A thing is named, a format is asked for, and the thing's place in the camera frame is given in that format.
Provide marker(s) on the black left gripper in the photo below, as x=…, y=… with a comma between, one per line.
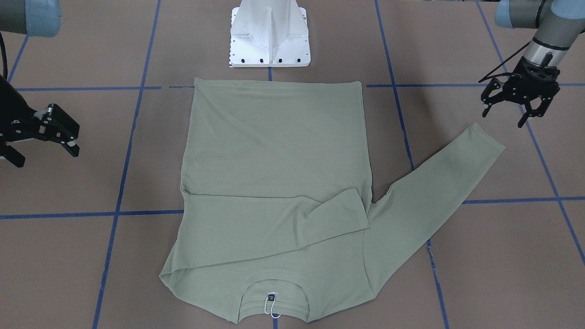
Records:
x=497, y=93

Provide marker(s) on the olive green long-sleeve shirt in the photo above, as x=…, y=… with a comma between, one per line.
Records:
x=278, y=211

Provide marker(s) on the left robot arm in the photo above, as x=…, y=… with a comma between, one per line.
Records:
x=557, y=24

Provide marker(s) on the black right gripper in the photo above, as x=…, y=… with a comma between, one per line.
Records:
x=13, y=114

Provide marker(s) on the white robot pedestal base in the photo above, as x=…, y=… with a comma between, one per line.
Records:
x=269, y=33

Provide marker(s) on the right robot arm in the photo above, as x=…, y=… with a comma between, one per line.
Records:
x=32, y=18

